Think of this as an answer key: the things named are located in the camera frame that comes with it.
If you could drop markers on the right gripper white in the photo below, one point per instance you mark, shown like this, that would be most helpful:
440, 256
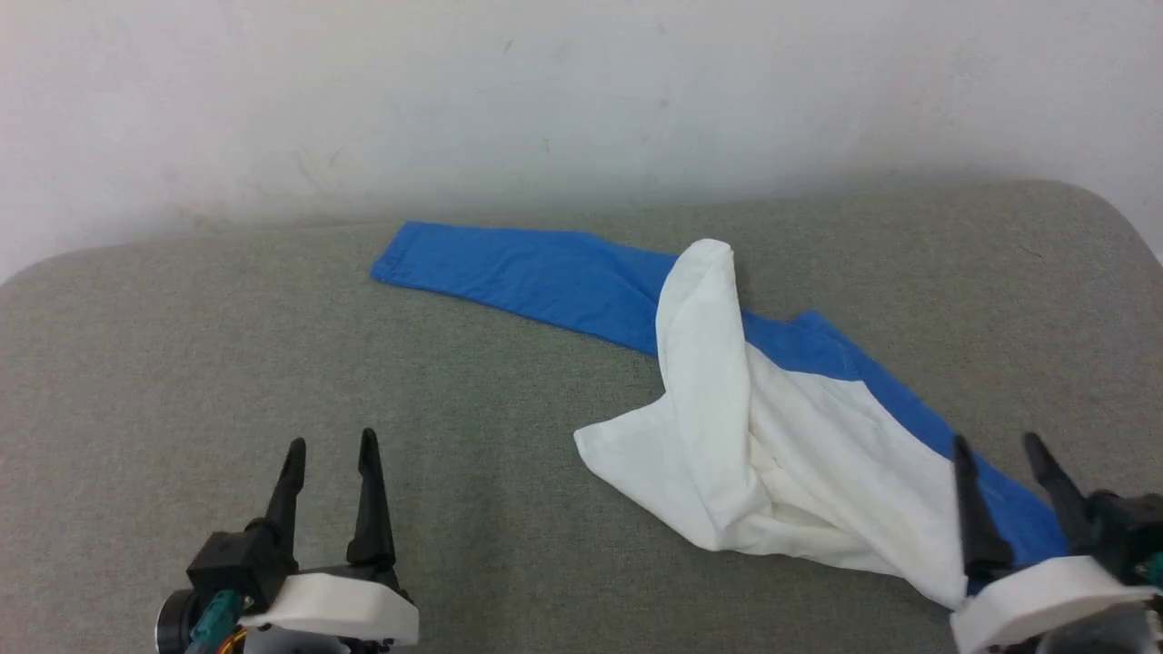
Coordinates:
1045, 599

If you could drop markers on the grey fabric sofa cushion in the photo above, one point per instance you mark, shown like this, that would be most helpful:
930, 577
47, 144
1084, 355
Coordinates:
273, 345

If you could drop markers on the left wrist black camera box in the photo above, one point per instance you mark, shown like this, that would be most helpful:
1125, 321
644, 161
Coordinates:
236, 568

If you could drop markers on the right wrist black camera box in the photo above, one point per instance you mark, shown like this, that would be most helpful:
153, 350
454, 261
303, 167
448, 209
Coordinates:
1127, 536

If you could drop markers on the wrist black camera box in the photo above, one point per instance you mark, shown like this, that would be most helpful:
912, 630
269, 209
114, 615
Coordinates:
1127, 536
236, 568

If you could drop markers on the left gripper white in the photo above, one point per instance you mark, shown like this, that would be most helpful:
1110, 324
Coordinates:
336, 604

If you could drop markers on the blue and white shirt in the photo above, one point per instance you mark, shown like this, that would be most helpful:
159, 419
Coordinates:
727, 427

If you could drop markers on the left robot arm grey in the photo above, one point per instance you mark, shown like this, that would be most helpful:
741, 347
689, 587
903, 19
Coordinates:
291, 640

